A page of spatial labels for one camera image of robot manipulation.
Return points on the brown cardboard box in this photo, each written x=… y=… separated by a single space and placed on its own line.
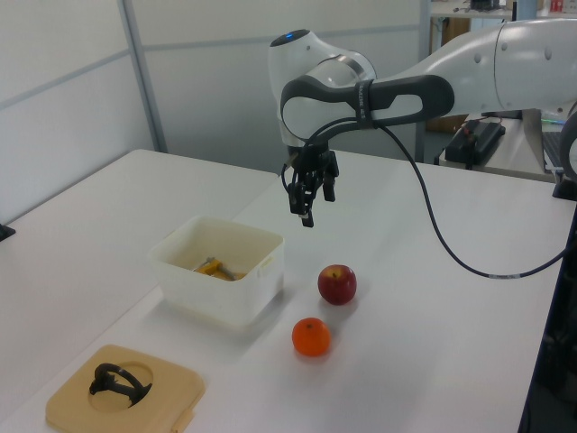
x=444 y=124

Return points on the black pole stand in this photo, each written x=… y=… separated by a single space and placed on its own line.
x=4 y=232

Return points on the white plastic container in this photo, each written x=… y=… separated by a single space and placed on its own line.
x=225 y=302

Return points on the yellow toy tool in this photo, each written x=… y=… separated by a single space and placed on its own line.
x=212 y=269

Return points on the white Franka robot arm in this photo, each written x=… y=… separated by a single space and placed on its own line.
x=451 y=58

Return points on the black electronic box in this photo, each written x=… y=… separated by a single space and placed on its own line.
x=478 y=140

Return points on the orange mandarin fruit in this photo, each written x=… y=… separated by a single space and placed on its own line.
x=311 y=338

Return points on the beige plastic container lid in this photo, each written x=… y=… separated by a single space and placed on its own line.
x=171 y=397

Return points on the grey partition corner post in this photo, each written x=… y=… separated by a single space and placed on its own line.
x=142 y=76

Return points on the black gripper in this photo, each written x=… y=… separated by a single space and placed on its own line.
x=311 y=160

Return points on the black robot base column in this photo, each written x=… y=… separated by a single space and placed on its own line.
x=556 y=338

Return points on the red apple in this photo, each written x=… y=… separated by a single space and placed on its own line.
x=337 y=286

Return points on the white background desk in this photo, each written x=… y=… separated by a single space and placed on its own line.
x=518 y=153

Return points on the black table clamp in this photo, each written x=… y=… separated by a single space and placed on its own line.
x=565 y=188

